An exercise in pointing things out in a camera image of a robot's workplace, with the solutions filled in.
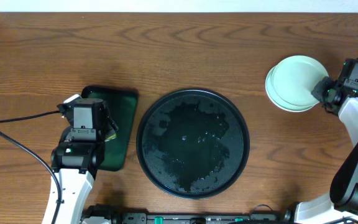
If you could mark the mint plate with green stain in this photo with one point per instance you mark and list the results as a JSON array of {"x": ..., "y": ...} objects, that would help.
[{"x": 277, "y": 101}]

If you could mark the dark green rectangular water tray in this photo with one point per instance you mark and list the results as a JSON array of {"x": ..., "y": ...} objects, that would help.
[{"x": 122, "y": 104}]

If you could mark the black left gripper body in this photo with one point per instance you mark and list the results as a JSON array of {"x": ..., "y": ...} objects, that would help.
[{"x": 111, "y": 125}]

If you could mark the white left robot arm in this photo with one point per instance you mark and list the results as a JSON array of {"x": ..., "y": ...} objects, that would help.
[{"x": 78, "y": 156}]

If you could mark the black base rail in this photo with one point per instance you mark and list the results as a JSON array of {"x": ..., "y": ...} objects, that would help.
[{"x": 143, "y": 218}]

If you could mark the yellow green scrubbing sponge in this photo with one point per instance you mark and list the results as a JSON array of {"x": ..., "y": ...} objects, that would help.
[{"x": 110, "y": 135}]

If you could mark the round black tray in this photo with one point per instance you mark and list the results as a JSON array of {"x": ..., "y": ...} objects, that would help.
[{"x": 193, "y": 143}]

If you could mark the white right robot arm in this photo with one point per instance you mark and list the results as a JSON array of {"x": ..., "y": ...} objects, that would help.
[{"x": 340, "y": 204}]

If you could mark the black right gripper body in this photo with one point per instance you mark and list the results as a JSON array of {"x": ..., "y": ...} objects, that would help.
[{"x": 323, "y": 90}]

